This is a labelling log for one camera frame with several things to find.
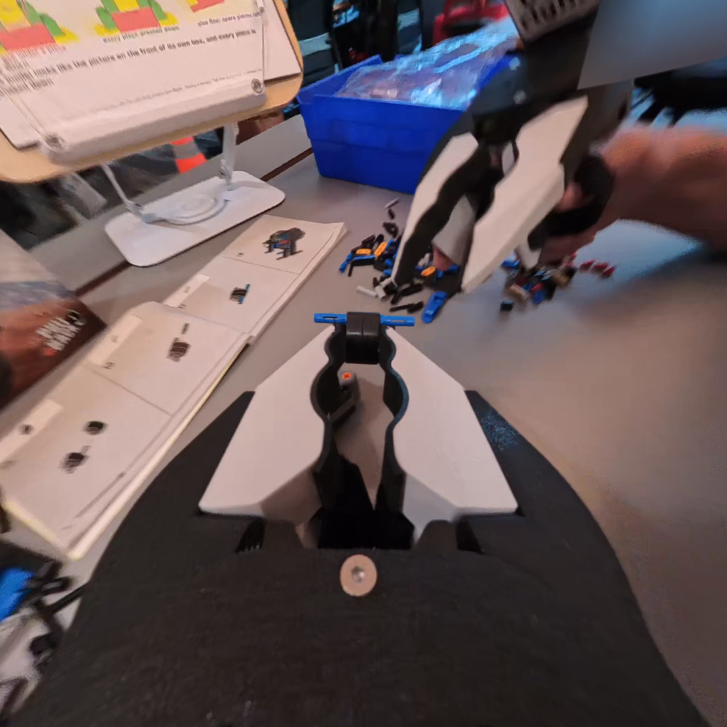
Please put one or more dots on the pile of blue black lego pieces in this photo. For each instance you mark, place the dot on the pile of blue black lego pieces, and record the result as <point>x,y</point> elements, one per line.
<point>409,289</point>

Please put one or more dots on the pile of red grey lego pieces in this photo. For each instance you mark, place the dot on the pile of red grey lego pieces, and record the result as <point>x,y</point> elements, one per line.
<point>539,287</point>

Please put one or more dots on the partly built lego model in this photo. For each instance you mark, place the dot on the partly built lego model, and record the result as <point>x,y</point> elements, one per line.
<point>22,585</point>

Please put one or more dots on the blue plastic bin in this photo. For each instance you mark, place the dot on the blue plastic bin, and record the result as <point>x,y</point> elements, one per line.
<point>369,142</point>

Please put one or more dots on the white stand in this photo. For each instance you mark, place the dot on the white stand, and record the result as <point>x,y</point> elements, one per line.
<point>187,227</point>

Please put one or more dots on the instruction sheet on stand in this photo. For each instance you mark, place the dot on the instruction sheet on stand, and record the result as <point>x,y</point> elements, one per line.
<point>17,166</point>

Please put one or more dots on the person's right hand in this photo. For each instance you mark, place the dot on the person's right hand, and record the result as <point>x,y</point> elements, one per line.
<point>664,182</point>

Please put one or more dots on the lego instruction booklet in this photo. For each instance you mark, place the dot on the lego instruction booklet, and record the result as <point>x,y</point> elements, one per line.
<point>142,397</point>

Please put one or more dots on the orange striped cone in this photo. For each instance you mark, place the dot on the orange striped cone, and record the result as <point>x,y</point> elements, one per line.
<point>188,154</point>

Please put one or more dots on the clear plastic bags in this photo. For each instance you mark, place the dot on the clear plastic bags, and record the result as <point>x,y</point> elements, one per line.
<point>420,79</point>

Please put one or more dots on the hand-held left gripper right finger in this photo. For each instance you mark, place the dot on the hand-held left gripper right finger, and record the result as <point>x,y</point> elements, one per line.
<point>448,448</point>

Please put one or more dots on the lego set box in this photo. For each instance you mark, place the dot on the lego set box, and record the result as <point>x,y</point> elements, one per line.
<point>40,335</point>

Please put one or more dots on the grey pull-back motor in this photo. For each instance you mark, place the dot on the grey pull-back motor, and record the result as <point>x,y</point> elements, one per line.
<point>346,397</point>

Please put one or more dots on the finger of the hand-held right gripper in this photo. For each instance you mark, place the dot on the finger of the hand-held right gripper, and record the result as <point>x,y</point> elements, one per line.
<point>528,187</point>
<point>437,199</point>

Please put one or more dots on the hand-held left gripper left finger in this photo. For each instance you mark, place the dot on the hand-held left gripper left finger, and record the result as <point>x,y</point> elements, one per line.
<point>272,448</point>

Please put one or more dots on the laminated instruction sheet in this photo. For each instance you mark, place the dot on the laminated instruction sheet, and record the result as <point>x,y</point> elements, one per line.
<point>142,74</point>

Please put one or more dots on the black lego piece with blue axle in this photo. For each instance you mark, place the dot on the black lego piece with blue axle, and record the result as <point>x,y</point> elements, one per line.
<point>363,341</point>

